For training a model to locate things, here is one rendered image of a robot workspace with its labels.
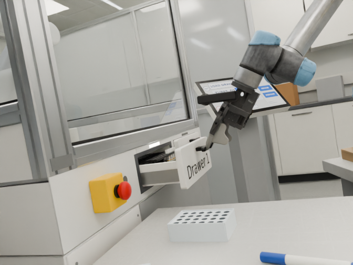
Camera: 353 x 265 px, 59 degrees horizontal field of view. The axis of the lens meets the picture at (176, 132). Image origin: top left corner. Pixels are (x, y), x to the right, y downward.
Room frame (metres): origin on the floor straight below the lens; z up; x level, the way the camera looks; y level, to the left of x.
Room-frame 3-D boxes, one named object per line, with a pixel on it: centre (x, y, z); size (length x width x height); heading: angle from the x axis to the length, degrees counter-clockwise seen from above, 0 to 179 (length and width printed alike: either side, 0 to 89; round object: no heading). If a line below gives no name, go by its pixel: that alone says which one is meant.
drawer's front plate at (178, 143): (1.29, -0.04, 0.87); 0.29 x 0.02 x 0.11; 160
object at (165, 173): (1.02, 0.15, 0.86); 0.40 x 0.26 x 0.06; 70
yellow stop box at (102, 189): (0.68, 0.17, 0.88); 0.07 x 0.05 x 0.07; 160
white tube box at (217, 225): (0.64, -0.02, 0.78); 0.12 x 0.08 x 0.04; 67
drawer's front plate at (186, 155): (0.95, -0.04, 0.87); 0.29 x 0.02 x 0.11; 160
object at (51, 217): (1.20, 0.51, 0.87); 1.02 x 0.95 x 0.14; 160
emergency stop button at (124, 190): (0.67, 0.14, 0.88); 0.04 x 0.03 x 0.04; 160
